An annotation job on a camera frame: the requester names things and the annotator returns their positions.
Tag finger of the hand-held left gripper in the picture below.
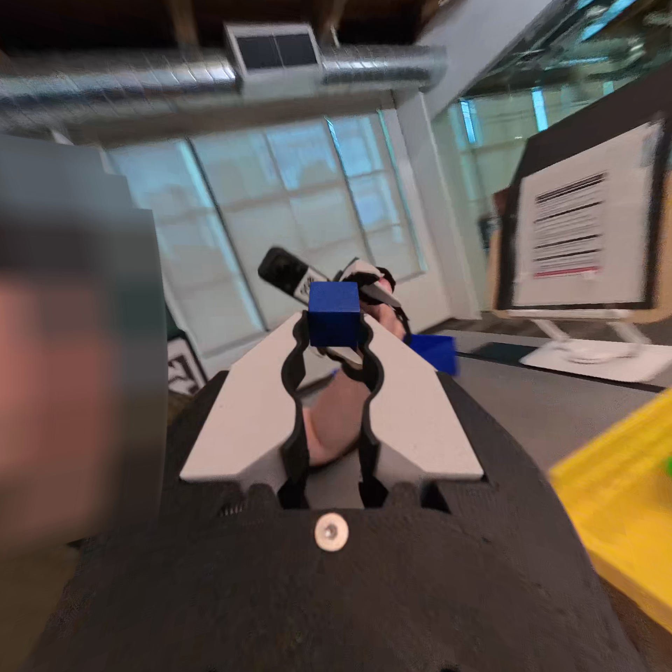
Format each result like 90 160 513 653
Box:
335 256 404 309
317 344 369 369

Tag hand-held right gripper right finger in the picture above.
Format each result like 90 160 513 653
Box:
358 314 485 509

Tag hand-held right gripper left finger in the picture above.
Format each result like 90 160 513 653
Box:
180 311 312 510

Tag blue cube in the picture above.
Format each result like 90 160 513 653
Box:
308 281 361 349

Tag blue storage bin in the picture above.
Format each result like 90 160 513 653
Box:
406 334 459 377

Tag yellow storage bin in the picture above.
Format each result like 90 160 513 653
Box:
547 390 672 621

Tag person's left forearm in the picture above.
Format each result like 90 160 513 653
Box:
302 367 369 467

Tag person's left hand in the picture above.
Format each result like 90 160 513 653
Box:
361 277 412 341

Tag black white marker sign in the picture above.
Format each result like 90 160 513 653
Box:
167 335 209 396

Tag large paned window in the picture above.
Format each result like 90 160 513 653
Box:
106 112 429 348

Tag dark teal mat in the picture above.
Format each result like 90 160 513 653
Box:
471 340 534 366

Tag round silver air duct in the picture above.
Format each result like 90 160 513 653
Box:
0 22 448 133

